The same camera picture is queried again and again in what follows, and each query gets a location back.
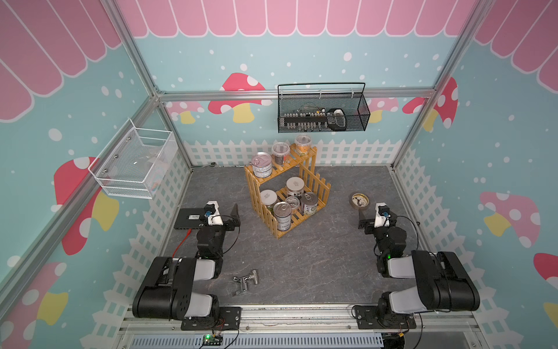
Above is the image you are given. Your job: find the tall silver pull-tab can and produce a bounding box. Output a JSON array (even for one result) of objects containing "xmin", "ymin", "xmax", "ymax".
[{"xmin": 273, "ymin": 202, "xmax": 291, "ymax": 231}]

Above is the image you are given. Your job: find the short pull-tab tin can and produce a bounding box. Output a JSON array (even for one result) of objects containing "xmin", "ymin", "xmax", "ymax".
[{"xmin": 300, "ymin": 192, "xmax": 318, "ymax": 215}]

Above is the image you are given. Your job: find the small clear lid jar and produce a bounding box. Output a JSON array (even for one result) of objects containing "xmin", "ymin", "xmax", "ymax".
[{"xmin": 285, "ymin": 196, "xmax": 301, "ymax": 215}]

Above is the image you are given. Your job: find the wooden two-tier shelf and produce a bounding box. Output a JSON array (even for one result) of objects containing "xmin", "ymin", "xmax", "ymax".
[{"xmin": 243, "ymin": 145, "xmax": 332, "ymax": 239}]

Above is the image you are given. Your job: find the orange seed plastic jar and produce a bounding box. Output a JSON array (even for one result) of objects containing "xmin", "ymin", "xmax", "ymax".
[{"xmin": 295, "ymin": 134, "xmax": 312, "ymax": 156}]

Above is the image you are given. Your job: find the purple label tin can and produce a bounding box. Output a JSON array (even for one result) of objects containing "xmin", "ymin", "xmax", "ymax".
[{"xmin": 251, "ymin": 152, "xmax": 273, "ymax": 178}]

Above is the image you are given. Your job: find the red seed plastic jar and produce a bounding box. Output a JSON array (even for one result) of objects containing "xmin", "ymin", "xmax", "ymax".
[{"xmin": 272, "ymin": 142, "xmax": 291, "ymax": 165}]

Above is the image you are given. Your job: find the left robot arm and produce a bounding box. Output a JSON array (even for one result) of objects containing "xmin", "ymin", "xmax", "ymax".
[{"xmin": 132, "ymin": 202, "xmax": 241, "ymax": 330}]

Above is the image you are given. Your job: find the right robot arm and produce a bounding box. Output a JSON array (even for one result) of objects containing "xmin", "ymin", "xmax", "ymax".
[{"xmin": 352, "ymin": 204, "xmax": 481, "ymax": 330}]

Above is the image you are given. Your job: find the connector strip in basket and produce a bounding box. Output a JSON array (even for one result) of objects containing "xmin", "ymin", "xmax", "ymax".
[{"xmin": 278, "ymin": 116, "xmax": 337, "ymax": 132}]

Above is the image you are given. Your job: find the black white item in basket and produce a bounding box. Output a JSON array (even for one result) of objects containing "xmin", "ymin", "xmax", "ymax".
[{"xmin": 326, "ymin": 108, "xmax": 347, "ymax": 132}]

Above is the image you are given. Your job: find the green circuit board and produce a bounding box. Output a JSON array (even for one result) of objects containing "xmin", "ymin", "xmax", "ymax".
[{"xmin": 202, "ymin": 334, "xmax": 223, "ymax": 346}]

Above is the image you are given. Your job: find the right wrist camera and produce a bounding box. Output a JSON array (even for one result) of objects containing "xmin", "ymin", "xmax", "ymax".
[{"xmin": 374, "ymin": 203, "xmax": 391, "ymax": 228}]

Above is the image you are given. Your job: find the red cable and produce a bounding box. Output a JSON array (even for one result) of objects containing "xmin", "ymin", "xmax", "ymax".
[{"xmin": 171, "ymin": 228, "xmax": 193, "ymax": 259}]

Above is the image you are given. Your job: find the black network switch box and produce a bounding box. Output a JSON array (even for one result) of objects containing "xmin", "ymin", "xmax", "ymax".
[{"xmin": 174, "ymin": 208, "xmax": 208, "ymax": 230}]

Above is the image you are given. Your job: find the metal bracket tool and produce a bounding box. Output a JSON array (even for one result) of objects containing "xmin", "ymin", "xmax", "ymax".
[{"xmin": 232, "ymin": 269, "xmax": 260, "ymax": 296}]

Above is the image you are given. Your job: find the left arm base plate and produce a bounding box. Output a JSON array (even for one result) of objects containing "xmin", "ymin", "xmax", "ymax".
[{"xmin": 180, "ymin": 307, "xmax": 243, "ymax": 331}]

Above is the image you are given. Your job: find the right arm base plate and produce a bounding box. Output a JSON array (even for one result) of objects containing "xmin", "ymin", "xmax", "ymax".
[{"xmin": 351, "ymin": 305, "xmax": 416, "ymax": 332}]

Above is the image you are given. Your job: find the white wire basket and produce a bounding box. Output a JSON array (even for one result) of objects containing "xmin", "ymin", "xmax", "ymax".
[{"xmin": 89, "ymin": 119, "xmax": 178, "ymax": 199}]

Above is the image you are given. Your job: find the black wire basket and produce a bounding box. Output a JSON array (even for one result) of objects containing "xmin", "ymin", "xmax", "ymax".
[{"xmin": 277, "ymin": 82, "xmax": 371, "ymax": 133}]

